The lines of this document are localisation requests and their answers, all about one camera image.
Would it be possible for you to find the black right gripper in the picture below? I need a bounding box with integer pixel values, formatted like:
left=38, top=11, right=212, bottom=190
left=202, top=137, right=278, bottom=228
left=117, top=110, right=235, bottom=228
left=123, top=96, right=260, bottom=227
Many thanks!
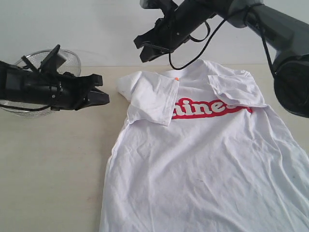
left=134, top=7, right=208, bottom=63

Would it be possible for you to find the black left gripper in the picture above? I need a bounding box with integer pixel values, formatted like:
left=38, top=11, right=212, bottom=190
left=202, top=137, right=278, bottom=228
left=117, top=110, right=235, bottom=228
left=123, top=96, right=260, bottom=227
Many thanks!
left=50, top=74, right=110, bottom=111

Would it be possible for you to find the white t-shirt red print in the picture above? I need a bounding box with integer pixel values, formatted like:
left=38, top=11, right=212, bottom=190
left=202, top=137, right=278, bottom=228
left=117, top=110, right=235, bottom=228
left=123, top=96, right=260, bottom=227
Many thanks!
left=99, top=60, right=309, bottom=232

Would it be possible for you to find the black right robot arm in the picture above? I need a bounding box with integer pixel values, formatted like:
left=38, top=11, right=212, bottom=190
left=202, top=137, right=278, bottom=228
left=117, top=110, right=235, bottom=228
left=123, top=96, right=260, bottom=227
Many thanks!
left=134, top=0, right=309, bottom=117

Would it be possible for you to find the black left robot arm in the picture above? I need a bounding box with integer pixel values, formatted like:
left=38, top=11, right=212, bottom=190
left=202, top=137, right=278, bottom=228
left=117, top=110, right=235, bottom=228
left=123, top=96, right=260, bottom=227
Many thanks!
left=0, top=62, right=110, bottom=112

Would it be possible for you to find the metal wire mesh basket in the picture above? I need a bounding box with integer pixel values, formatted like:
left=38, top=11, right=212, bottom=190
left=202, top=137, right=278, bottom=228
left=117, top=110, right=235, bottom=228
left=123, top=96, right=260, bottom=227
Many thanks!
left=0, top=48, right=81, bottom=119

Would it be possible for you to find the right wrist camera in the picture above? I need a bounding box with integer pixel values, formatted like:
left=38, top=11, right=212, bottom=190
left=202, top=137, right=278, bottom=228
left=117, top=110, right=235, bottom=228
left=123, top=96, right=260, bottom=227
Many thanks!
left=140, top=0, right=178, bottom=12

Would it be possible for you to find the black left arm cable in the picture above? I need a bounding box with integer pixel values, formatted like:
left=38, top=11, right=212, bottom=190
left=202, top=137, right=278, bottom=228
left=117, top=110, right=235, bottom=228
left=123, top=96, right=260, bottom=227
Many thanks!
left=0, top=55, right=54, bottom=112

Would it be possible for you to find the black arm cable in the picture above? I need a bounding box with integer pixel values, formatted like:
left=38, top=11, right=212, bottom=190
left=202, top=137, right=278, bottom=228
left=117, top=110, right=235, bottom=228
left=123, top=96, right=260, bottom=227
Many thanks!
left=166, top=0, right=278, bottom=78
left=0, top=55, right=54, bottom=112

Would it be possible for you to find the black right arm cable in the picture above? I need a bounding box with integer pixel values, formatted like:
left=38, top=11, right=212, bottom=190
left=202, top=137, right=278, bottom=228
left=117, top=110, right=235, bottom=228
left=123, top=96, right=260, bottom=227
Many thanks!
left=166, top=0, right=278, bottom=78

